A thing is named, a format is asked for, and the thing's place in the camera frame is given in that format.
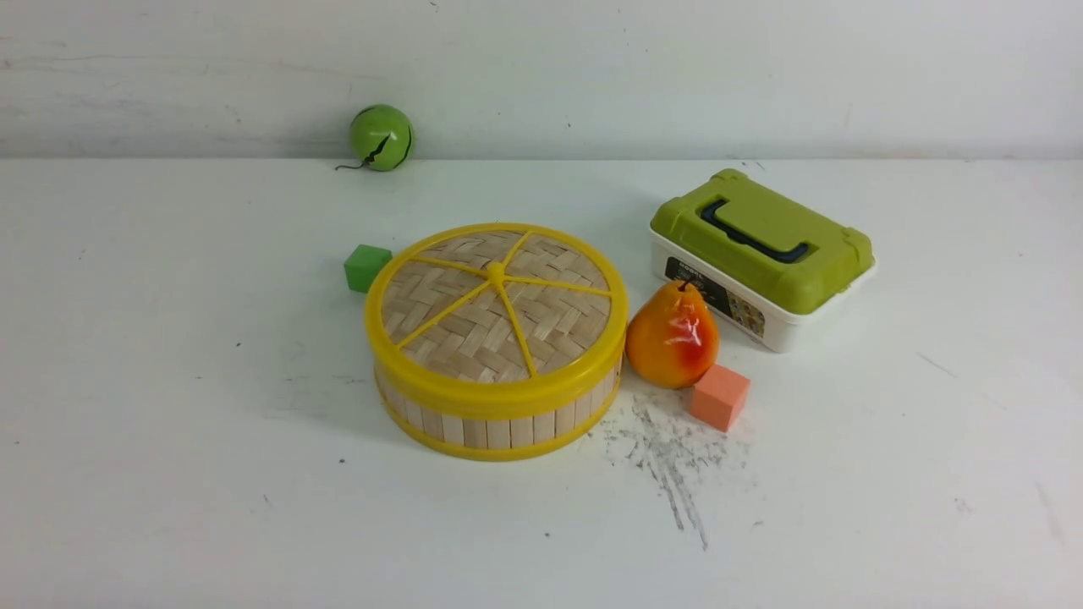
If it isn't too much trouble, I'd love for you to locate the green toy ball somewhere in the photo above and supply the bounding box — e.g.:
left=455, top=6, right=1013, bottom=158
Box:
left=335, top=104, right=417, bottom=171

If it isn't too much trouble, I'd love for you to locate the orange toy pear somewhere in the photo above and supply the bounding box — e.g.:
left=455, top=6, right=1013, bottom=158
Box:
left=625, top=280, right=721, bottom=389

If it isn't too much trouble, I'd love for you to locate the yellow woven bamboo steamer lid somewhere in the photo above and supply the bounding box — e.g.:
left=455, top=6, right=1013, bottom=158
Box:
left=365, top=222, right=629, bottom=420

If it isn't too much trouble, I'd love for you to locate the salmon foam cube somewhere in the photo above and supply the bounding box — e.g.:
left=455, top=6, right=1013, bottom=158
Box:
left=690, top=364, right=751, bottom=433

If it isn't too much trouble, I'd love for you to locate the green lidded white storage box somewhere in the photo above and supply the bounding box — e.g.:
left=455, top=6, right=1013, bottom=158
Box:
left=650, top=168, right=877, bottom=352

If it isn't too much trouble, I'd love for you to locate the yellow bamboo steamer basket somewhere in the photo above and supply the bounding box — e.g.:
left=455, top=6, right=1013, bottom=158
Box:
left=374, top=361, right=624, bottom=462

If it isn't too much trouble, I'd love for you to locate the green foam cube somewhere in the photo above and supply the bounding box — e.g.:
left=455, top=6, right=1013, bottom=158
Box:
left=344, top=244, right=393, bottom=294

